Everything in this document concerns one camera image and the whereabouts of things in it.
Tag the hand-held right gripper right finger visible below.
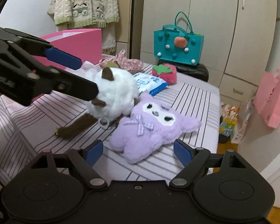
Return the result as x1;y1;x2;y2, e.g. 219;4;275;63
169;139;247;190

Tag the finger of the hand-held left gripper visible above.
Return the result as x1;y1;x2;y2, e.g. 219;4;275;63
3;28;83;70
26;58;99;102

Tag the pink floral cloth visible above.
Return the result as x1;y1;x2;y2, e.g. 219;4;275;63
98;49;143;71

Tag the purple plush toy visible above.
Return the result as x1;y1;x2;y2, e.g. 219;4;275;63
110;91;202;165

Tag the striped pink bed sheet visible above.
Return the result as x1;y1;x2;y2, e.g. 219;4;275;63
0;54;221;187

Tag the pink paper bag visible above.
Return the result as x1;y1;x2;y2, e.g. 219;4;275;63
253;71;280;129

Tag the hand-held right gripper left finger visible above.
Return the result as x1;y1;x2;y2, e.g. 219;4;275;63
30;139;108;190

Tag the colourful gift bag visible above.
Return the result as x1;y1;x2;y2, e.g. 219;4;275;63
219;104;238;137

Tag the teal felt handbag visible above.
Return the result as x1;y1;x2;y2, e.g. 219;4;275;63
153;11;204;65

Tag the strawberry plush toy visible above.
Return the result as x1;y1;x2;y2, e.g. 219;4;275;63
152;63;178;84

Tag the cream hanging towel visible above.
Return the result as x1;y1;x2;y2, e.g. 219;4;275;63
101;23;118;54

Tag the pink storage box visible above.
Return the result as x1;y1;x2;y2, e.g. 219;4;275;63
38;28;102;71

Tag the white tote bag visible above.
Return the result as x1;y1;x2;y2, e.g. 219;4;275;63
47;0;60;17

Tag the black suitcase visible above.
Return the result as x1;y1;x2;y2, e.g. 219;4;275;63
157;59;209;83

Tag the blue wet wipes packet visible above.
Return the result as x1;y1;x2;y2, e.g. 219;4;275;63
133;72;169;96

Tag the beige wardrobe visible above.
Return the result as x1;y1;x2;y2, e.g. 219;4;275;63
140;0;278;98

